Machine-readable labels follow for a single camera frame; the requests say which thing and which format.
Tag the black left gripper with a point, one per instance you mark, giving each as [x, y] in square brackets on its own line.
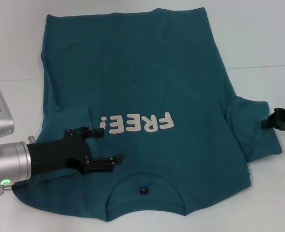
[58, 152]

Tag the teal FREE print t-shirt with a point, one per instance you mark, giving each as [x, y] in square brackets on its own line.
[145, 72]

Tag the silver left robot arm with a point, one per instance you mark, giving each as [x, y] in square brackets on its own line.
[9, 163]

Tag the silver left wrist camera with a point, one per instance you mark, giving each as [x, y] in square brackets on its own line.
[0, 118]

